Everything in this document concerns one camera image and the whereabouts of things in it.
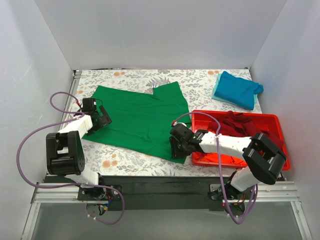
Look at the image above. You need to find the green t-shirt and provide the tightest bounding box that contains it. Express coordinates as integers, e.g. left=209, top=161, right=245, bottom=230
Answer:
left=84, top=82, right=191, bottom=164

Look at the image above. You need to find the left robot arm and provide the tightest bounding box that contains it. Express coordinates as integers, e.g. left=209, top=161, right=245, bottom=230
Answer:
left=46, top=97, right=112, bottom=188

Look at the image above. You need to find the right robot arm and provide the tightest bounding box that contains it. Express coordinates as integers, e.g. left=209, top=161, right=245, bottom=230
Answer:
left=169, top=123, right=287, bottom=200

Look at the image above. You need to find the orange-red t-shirt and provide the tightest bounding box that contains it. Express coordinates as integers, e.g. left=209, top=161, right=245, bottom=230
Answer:
left=191, top=152, right=247, bottom=168

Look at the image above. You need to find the floral tablecloth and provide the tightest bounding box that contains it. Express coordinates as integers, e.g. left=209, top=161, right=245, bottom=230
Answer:
left=59, top=69, right=263, bottom=177

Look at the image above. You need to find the dark red t-shirt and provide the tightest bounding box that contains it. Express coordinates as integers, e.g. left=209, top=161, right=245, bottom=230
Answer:
left=207, top=111, right=285, bottom=150

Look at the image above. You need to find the folded light teal t-shirt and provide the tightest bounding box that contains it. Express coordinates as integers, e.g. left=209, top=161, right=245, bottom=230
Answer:
left=211, top=73, right=259, bottom=111

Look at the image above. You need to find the folded blue t-shirt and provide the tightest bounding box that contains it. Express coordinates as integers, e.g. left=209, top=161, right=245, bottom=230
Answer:
left=215, top=70, right=264, bottom=110

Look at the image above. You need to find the red plastic bin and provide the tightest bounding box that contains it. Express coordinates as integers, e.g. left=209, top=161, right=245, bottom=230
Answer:
left=190, top=109, right=292, bottom=171

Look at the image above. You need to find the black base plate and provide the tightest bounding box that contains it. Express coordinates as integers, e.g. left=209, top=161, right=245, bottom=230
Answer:
left=74, top=175, right=241, bottom=212

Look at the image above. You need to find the aluminium frame rail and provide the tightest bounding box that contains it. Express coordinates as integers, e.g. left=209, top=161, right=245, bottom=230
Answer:
left=21, top=181, right=312, bottom=240

